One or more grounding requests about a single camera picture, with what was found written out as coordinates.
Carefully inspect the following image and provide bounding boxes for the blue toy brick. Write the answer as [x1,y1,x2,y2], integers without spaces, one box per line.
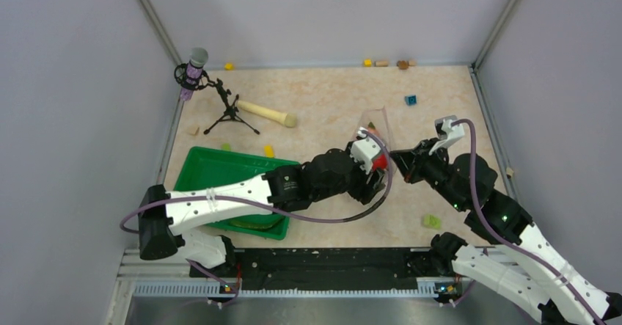
[404,95,417,106]

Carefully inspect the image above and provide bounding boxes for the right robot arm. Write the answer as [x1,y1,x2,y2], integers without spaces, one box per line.
[390,139,621,324]

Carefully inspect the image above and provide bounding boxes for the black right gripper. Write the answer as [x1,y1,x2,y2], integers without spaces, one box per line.
[389,136,468,211]

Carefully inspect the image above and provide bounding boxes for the tan wooden block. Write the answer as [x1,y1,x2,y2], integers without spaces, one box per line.
[186,126,200,136]

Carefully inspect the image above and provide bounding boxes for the yellow block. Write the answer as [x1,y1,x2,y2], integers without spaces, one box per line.
[263,145,275,158]

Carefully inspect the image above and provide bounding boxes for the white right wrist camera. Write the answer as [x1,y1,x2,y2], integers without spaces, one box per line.
[428,115,465,156]

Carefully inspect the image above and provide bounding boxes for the purple studio microphone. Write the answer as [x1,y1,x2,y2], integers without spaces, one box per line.
[174,47,208,101]

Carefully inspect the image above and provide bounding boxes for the green plastic tray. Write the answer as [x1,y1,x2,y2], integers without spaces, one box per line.
[174,147,296,241]

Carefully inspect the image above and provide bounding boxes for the cream toy microphone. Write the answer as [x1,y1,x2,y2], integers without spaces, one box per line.
[237,101,298,128]

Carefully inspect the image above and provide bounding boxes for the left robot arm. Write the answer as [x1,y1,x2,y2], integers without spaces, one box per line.
[138,137,392,276]

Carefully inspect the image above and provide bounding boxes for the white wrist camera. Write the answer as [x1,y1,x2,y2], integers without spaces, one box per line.
[350,127,381,175]
[428,115,465,156]

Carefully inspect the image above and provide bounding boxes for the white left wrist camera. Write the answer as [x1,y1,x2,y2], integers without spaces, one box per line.
[350,127,381,175]

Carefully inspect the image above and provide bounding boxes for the red lychee fruit bunch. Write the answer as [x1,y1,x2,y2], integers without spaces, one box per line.
[372,153,388,170]

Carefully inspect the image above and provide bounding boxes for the black tripod stand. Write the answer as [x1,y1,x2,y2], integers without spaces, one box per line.
[203,78,260,135]

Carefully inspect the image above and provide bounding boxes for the brown wooden piece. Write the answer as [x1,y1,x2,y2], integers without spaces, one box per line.
[396,60,410,70]

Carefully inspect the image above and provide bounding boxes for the light green block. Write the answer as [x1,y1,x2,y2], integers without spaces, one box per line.
[422,214,442,230]

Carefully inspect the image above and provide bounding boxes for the clear zip top bag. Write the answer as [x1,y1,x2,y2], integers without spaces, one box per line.
[353,107,393,169]

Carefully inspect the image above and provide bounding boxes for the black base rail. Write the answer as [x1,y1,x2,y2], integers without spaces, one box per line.
[209,247,460,291]

